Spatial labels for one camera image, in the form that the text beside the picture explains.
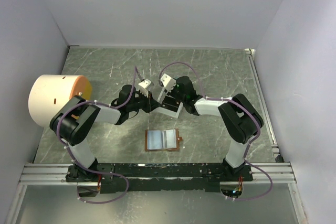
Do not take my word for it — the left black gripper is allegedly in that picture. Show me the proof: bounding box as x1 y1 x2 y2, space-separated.
128 90 162 114

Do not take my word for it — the black credit card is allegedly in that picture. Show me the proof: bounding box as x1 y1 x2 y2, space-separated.
162 96 181 113

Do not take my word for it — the brown leather card holder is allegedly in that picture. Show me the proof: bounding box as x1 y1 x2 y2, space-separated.
144 129 183 152

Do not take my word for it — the white credit card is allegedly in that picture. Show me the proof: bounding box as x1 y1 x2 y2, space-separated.
162 130 176 149

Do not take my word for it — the white card tray box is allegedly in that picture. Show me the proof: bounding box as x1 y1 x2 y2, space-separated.
153 88 183 119

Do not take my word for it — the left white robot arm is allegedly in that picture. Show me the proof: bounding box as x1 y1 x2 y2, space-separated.
49 84 160 182

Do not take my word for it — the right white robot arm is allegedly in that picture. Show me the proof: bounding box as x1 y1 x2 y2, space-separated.
161 75 264 181

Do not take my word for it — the white cylinder with orange lid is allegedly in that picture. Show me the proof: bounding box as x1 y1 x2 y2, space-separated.
28 74 92 128

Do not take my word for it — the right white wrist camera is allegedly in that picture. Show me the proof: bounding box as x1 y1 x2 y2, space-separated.
160 73 176 92

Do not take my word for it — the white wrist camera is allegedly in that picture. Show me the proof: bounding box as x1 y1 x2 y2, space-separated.
138 79 153 98
160 73 176 92

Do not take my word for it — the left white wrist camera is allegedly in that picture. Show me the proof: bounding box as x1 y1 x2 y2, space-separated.
138 79 153 98

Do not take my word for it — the white corner bracket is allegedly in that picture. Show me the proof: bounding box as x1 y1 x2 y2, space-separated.
244 48 256 57

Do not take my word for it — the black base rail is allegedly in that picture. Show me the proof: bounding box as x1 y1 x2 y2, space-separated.
65 163 253 194

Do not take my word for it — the aluminium frame rail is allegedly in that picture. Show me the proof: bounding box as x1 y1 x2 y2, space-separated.
18 163 78 185

